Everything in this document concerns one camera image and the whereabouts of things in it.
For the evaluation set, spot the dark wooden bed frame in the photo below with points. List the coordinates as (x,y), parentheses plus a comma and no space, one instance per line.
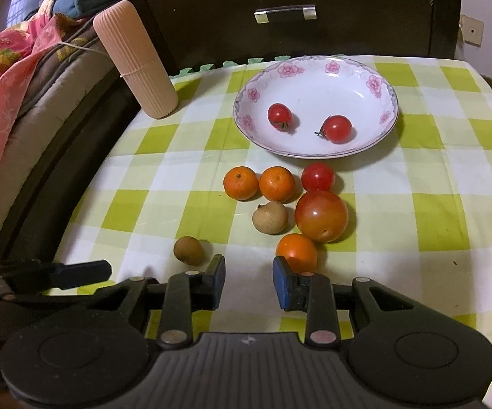
(58,157)

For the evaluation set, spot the white floral bowl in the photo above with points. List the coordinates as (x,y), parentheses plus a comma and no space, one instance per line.
(327,89)

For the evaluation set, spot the green checkered tablecloth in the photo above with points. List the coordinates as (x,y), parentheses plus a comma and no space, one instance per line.
(420,179)

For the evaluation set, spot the small orange mandarin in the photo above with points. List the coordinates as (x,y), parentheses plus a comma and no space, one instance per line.
(240,183)
(277,184)

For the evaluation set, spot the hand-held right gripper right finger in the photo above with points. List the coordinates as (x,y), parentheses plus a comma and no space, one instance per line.
(280,283)

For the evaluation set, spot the green foam mat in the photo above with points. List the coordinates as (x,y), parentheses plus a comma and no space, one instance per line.
(194,69)

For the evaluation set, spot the smooth bright orange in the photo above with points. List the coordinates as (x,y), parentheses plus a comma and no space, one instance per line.
(296,252)

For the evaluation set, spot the red cherry tomato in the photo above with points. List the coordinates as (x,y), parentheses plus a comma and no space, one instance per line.
(337,130)
(280,115)
(317,177)

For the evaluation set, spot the brown longan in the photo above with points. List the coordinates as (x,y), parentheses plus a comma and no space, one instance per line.
(189,250)
(270,218)

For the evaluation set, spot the brown grey mattress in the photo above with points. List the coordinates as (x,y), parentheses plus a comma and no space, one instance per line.
(24,128)

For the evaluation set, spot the pink ribbed cylinder container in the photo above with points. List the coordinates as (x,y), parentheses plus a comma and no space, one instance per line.
(135,59)

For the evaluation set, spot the beige wall socket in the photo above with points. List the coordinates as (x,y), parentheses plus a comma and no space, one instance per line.
(471,30)

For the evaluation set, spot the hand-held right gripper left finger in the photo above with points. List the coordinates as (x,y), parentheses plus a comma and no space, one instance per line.
(217,273)

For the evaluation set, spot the large red tomato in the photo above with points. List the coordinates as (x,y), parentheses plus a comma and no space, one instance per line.
(321,216)

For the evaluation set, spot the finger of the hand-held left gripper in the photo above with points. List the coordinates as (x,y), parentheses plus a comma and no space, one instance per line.
(84,272)
(49,299)

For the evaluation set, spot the dark wooden cabinet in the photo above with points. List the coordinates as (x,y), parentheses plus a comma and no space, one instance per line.
(356,30)

